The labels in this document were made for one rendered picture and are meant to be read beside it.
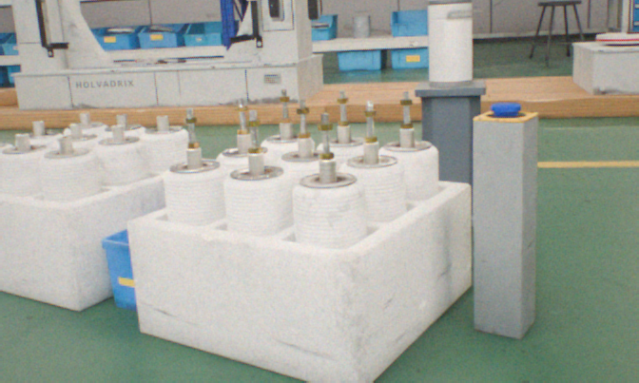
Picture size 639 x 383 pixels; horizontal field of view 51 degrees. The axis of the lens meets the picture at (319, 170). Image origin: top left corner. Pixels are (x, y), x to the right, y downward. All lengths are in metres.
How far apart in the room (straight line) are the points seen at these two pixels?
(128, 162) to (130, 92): 2.08
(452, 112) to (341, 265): 0.71
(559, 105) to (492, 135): 1.99
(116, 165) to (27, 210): 0.17
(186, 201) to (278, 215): 0.15
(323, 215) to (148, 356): 0.35
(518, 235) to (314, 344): 0.32
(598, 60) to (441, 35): 1.61
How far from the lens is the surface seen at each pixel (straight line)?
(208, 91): 3.19
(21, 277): 1.32
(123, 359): 1.04
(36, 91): 3.61
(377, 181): 0.93
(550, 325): 1.07
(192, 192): 0.98
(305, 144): 1.02
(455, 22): 1.45
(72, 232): 1.18
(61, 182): 1.22
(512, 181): 0.94
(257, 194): 0.90
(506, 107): 0.94
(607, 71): 3.01
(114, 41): 6.38
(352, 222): 0.85
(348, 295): 0.82
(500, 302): 1.01
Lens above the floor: 0.46
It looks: 13 degrees down
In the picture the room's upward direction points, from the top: 3 degrees counter-clockwise
